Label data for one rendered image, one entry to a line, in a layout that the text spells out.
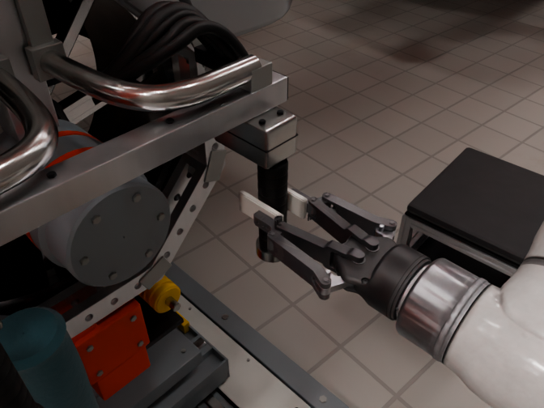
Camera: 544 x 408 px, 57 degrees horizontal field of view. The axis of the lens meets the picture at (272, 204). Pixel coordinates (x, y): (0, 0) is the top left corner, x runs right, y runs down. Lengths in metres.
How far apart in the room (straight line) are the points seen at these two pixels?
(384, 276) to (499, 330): 0.11
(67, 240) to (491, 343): 0.40
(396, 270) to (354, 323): 1.05
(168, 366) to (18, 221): 0.82
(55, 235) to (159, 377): 0.69
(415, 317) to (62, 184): 0.33
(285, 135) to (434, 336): 0.25
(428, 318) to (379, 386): 0.97
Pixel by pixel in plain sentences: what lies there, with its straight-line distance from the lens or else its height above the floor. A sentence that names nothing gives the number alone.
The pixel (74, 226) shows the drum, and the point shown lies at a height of 0.89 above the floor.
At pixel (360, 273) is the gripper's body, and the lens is 0.53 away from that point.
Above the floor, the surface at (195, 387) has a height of 0.17.
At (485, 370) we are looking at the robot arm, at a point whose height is 0.85.
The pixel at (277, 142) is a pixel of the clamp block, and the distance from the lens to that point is 0.55.
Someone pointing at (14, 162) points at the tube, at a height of 1.01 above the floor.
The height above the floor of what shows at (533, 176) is 0.34.
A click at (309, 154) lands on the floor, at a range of 2.20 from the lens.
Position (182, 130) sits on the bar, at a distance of 0.49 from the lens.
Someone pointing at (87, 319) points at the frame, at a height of 0.59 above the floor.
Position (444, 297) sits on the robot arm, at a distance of 0.49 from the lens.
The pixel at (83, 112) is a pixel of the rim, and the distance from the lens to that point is 0.78.
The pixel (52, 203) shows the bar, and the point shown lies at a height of 0.97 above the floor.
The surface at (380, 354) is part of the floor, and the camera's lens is 1.50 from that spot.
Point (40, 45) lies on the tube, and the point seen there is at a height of 1.02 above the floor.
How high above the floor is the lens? 1.23
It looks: 40 degrees down
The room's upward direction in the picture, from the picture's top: straight up
